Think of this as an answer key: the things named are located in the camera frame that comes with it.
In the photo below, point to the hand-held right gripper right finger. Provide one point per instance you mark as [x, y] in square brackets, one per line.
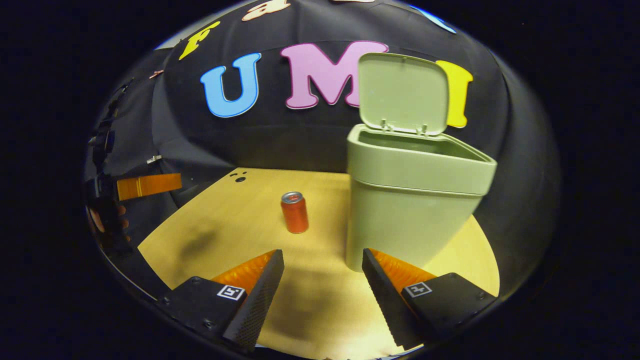
[385, 300]

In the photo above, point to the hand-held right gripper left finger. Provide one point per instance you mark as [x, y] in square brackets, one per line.
[255, 300]

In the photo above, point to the red cloth clip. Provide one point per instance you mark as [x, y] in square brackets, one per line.
[156, 74]

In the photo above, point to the red pop can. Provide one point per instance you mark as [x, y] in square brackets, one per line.
[295, 215]

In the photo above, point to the wooden desktop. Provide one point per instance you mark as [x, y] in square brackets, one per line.
[225, 235]

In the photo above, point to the silver cloth clip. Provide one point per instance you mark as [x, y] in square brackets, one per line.
[154, 159]

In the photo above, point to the green desktop garbage bin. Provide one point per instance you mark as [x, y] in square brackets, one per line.
[405, 210]

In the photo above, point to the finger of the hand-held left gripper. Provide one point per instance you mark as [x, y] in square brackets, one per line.
[150, 186]

